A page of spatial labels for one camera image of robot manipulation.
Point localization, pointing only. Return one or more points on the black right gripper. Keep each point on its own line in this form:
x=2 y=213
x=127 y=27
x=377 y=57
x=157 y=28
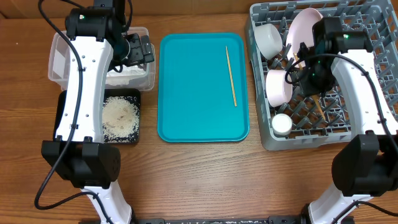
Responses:
x=310 y=89

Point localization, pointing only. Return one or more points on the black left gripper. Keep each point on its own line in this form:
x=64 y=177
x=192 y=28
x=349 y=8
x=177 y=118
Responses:
x=140 y=56

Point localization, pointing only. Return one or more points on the wooden chopstick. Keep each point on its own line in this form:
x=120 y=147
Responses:
x=231 y=76
x=314 y=97

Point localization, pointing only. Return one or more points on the small white rice plate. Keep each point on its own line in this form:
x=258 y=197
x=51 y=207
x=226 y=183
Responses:
x=278 y=91

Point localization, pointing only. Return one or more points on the large white plate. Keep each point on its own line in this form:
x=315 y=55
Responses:
x=300 y=30

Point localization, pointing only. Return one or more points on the white cup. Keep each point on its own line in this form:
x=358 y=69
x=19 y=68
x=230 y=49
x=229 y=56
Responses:
x=281 y=124

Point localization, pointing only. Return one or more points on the grey bowl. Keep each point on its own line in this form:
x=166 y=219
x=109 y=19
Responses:
x=268 y=40

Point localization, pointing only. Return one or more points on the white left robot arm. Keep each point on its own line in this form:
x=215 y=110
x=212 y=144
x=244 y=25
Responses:
x=99 y=41

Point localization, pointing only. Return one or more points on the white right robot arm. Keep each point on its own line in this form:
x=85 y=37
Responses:
x=367 y=166

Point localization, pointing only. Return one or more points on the clear plastic waste bin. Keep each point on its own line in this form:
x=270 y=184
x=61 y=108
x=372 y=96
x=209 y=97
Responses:
x=59 y=64

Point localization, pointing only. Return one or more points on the black food waste tray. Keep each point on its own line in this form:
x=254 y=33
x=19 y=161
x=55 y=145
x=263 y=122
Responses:
x=124 y=93

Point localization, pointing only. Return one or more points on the grey dishwasher rack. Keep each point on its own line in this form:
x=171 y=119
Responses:
x=376 y=18

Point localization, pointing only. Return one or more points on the white crumpled tissue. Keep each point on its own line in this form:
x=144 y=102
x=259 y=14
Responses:
x=114 y=78

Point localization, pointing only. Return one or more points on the spilled rice pile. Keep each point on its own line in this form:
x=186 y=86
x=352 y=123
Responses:
x=120 y=117

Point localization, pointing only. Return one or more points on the teal serving tray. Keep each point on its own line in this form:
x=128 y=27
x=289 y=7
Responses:
x=195 y=101

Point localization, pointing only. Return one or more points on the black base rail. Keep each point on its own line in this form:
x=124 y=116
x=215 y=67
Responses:
x=270 y=220

